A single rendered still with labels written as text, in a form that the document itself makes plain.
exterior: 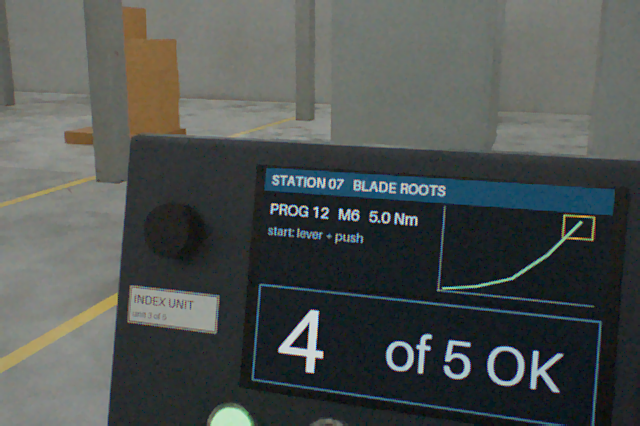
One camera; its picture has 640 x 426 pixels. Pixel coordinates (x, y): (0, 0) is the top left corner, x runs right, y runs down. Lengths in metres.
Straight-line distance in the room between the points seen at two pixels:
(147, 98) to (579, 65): 7.46
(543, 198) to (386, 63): 7.68
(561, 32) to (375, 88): 5.47
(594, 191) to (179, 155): 0.20
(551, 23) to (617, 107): 6.73
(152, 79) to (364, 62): 2.43
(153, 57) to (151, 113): 0.64
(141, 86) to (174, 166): 8.15
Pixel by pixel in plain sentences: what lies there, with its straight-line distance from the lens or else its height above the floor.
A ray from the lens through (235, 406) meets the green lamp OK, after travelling 0.36.
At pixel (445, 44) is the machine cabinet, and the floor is 1.20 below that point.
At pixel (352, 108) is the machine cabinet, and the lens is 8.14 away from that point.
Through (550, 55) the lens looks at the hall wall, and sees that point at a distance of 12.87.
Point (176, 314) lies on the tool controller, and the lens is 0.37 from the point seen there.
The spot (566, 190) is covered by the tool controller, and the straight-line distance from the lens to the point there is 0.33.
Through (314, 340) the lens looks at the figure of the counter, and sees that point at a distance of 0.34.
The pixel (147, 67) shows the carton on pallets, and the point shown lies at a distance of 8.42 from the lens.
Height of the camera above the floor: 1.31
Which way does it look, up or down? 14 degrees down
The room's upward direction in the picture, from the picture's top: straight up
